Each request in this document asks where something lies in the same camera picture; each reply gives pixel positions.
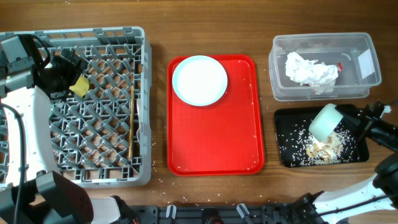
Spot yellow plastic cup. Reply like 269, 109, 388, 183
69, 76, 90, 98

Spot green bowl with food scraps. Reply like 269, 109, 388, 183
308, 103, 343, 142

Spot red snack wrapper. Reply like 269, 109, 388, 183
336, 63, 343, 72

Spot white napkin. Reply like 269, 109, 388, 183
285, 52, 339, 95

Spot wooden chopstick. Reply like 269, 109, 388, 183
128, 86, 134, 159

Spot white plastic fork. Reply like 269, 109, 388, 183
136, 98, 143, 144

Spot light blue plate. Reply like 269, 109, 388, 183
172, 55, 228, 106

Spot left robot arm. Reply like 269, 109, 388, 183
1, 47, 139, 223

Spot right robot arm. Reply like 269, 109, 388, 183
292, 101, 397, 223

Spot grey dishwasher rack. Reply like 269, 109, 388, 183
1, 27, 152, 189

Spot clear plastic bin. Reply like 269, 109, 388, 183
269, 32, 382, 101

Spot spilled rice and food scraps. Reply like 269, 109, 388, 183
276, 123, 359, 168

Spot black plastic bin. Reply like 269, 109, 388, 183
274, 107, 369, 163

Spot red plastic tray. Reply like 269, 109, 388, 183
166, 54, 265, 176

